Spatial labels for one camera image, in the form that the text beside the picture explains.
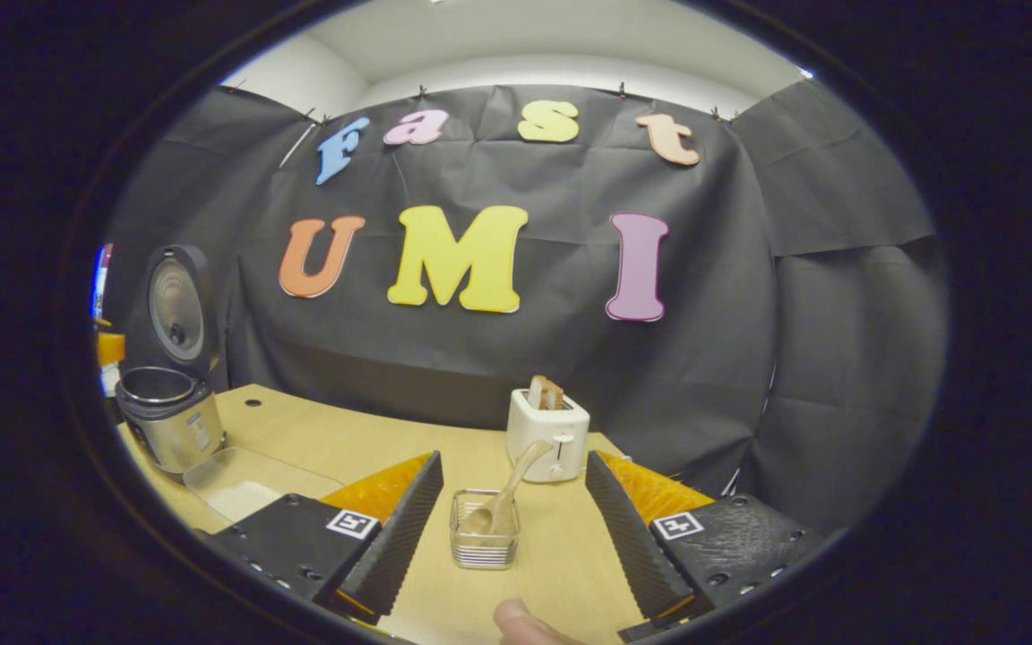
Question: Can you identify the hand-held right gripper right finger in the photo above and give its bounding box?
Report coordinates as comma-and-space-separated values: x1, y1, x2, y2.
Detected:
585, 451, 839, 642

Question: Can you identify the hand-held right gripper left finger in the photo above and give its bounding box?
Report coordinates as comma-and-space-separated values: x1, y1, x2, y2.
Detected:
207, 451, 445, 626

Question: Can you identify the dark grey rice cooker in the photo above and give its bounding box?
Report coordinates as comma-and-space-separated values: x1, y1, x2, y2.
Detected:
115, 244, 228, 476

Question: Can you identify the wooden spoon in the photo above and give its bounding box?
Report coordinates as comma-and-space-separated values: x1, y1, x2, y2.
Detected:
460, 439, 555, 538

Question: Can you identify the white rice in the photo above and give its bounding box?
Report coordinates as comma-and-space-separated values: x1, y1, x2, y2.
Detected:
207, 481, 284, 522

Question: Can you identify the computer monitor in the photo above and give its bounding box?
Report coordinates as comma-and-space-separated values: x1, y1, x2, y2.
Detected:
90, 242, 116, 319

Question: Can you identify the white toaster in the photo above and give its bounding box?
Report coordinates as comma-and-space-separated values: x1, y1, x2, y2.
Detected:
505, 388, 590, 485

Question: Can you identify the clear plastic container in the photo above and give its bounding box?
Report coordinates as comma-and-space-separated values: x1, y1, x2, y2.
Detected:
183, 446, 347, 525

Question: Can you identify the black backdrop cloth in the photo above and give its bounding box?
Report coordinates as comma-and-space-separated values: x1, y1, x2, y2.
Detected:
104, 79, 951, 538

